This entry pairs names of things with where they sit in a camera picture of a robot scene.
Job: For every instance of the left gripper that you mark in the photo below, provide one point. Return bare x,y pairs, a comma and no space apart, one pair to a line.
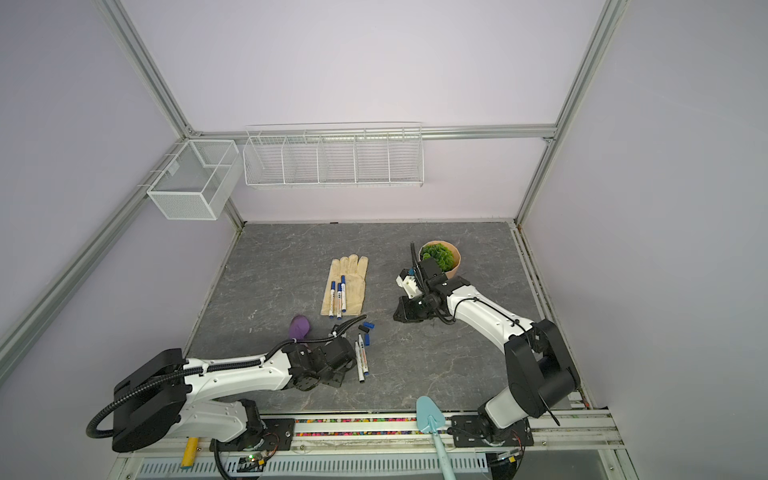
339,378

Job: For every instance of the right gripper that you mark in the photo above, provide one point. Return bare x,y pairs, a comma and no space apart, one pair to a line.
405,307

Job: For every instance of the white marker pen five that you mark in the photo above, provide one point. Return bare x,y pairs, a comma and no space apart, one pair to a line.
359,363

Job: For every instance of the white marker pen one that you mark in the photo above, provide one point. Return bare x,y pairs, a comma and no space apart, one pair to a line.
332,299

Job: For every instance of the white marker pen three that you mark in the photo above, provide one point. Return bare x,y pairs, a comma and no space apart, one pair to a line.
343,282

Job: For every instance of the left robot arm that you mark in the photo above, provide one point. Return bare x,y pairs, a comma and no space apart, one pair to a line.
172,396

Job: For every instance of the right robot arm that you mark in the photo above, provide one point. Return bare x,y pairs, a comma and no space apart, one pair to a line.
539,368

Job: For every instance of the white marker pen six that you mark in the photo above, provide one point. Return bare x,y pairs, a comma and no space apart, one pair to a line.
361,344

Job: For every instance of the tan pot with green plant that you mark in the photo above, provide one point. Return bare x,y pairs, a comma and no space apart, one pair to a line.
444,253

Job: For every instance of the beige fabric glove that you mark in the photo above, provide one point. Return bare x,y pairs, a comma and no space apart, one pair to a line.
355,269

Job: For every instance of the light blue shovel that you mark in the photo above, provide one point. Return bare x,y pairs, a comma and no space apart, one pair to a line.
430,420

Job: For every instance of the white mesh box basket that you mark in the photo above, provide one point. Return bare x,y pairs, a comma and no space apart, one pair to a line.
198,180

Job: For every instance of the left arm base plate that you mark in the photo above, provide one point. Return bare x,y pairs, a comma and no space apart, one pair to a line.
277,434

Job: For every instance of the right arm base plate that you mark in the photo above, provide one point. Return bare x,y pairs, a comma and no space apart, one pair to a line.
475,430

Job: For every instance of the yellow handled tool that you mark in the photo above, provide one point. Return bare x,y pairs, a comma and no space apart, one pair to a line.
190,453

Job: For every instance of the white wire shelf basket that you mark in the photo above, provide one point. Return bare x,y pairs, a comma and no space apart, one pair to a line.
334,154

